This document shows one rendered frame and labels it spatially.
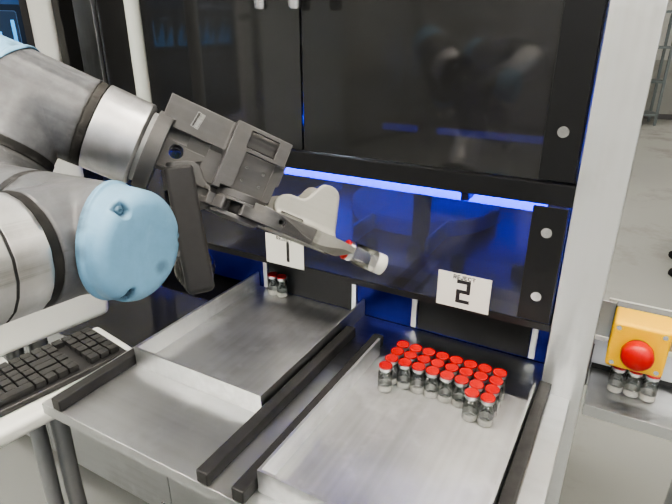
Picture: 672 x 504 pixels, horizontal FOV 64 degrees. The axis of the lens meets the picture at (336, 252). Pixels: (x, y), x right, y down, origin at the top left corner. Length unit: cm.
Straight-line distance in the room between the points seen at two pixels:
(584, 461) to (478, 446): 141
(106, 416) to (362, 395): 38
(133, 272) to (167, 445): 48
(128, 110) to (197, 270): 14
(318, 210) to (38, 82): 25
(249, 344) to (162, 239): 63
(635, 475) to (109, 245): 204
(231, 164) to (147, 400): 51
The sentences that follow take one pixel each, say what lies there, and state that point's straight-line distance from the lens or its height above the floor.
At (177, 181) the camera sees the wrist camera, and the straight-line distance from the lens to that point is 48.
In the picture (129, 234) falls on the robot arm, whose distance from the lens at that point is 35.
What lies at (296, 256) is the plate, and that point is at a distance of 99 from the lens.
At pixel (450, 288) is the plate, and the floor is 102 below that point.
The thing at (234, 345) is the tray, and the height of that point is 88.
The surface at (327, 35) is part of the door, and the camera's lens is 89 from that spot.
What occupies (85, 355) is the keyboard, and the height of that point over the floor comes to 83.
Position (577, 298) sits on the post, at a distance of 84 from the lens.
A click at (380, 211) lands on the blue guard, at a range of 88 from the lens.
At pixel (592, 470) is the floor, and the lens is 217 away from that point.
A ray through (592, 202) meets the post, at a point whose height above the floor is 119.
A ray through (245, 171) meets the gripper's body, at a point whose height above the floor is 129.
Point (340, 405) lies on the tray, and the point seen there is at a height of 88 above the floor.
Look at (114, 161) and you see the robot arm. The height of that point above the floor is 131.
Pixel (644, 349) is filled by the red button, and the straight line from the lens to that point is 83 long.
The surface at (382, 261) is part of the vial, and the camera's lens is 54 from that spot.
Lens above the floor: 141
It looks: 23 degrees down
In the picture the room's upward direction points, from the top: straight up
